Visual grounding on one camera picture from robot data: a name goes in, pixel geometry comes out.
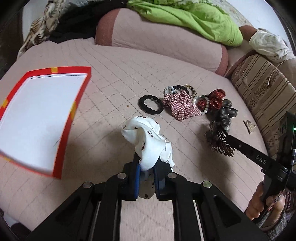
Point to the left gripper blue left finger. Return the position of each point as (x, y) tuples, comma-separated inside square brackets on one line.
[(132, 180)]

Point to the black butterfly hair claw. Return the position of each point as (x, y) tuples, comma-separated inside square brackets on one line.
[(216, 137)]

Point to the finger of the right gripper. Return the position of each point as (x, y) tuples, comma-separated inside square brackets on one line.
[(250, 152)]

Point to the brown leaf patterned cloth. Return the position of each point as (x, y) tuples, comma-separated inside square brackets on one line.
[(42, 27)]

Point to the red bordered white tray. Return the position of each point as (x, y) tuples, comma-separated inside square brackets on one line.
[(37, 115)]

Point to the beige striped cushion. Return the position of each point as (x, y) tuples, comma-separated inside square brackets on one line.
[(268, 95)]

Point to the grey black organza scrunchie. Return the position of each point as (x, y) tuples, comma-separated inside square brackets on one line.
[(225, 114)]

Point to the red plaid scrunchie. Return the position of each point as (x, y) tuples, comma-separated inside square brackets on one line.
[(181, 105)]

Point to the white crumpled cloth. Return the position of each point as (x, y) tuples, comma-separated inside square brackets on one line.
[(271, 46)]

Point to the lime green blanket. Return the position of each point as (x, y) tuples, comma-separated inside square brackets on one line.
[(207, 19)]

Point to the red sequin scrunchie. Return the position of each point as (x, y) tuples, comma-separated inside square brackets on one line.
[(213, 100)]

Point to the white patterned scrunchie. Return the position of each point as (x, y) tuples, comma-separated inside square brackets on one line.
[(148, 143)]

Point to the small gold hair clip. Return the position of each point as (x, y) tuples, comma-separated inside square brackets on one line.
[(250, 126)]

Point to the pink quilted bolster pillow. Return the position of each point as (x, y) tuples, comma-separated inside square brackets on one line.
[(126, 28)]

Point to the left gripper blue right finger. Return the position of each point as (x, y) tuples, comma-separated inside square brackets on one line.
[(161, 171)]

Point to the pink quilted bedspread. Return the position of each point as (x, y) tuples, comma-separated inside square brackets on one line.
[(109, 127)]

